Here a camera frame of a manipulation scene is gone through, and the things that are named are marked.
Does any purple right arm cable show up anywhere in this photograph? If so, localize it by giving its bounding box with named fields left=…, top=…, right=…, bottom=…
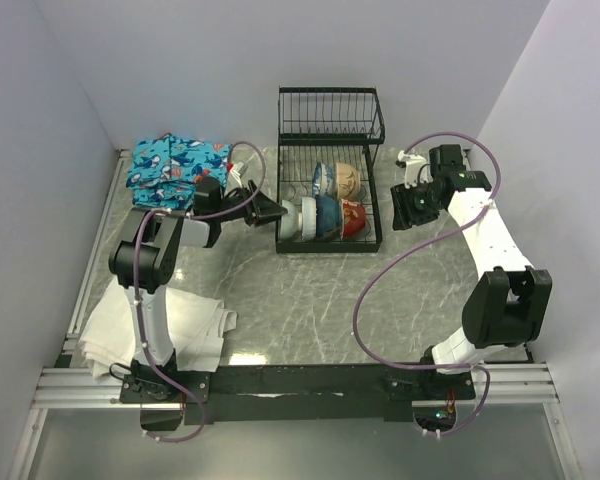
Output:
left=352, top=130, right=503, bottom=437

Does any plain white bowl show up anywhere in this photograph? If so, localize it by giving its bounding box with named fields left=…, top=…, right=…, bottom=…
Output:
left=301, top=197, right=317, bottom=242

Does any cream bowl with brown outside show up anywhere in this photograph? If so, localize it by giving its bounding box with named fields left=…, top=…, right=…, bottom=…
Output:
left=335, top=162, right=361, bottom=201

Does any aluminium frame rail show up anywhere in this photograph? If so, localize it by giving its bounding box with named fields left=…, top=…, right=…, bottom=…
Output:
left=31, top=363, right=559, bottom=410

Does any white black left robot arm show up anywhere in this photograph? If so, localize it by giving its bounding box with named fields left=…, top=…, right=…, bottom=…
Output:
left=108, top=177, right=288, bottom=402

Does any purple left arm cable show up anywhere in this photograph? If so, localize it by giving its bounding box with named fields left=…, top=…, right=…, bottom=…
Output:
left=132, top=141, right=267, bottom=444

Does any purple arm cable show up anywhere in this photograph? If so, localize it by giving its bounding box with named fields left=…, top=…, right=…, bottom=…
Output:
left=352, top=130, right=503, bottom=437
left=132, top=141, right=267, bottom=444

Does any black wire dish rack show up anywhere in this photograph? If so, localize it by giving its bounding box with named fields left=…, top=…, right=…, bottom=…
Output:
left=275, top=86, right=385, bottom=254

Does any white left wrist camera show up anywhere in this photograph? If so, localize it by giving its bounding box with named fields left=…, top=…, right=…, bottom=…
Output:
left=228, top=162, right=248, bottom=188

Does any white folded towel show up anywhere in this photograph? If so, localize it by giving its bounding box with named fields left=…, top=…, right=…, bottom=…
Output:
left=78, top=279, right=238, bottom=378

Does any brown interior dark bowl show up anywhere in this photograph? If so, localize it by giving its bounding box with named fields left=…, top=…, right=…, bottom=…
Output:
left=315, top=196, right=342, bottom=241

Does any blue white patterned bowl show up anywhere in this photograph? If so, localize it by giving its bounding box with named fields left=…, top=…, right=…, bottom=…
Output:
left=312, top=162, right=337, bottom=198

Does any blue shark print cloth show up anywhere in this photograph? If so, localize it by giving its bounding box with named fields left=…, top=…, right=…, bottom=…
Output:
left=126, top=133, right=231, bottom=210

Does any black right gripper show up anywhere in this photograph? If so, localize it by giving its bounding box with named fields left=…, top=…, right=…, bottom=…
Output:
left=389, top=179, right=443, bottom=232

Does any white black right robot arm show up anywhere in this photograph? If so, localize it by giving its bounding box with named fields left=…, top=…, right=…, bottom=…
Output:
left=391, top=144, right=552, bottom=399

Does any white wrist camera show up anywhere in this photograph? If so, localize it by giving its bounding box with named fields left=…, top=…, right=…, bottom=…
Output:
left=228, top=162, right=248, bottom=188
left=396, top=150, right=430, bottom=188

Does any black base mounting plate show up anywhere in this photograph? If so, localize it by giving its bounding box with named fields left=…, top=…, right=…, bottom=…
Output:
left=119, top=364, right=476, bottom=431

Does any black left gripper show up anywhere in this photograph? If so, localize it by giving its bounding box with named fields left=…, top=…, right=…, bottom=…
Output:
left=215, top=180, right=288, bottom=227

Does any pale green bowl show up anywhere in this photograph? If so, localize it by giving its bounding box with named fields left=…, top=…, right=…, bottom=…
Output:
left=278, top=200, right=301, bottom=241

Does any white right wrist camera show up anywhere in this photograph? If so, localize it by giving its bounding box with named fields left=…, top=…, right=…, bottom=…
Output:
left=396, top=150, right=430, bottom=188

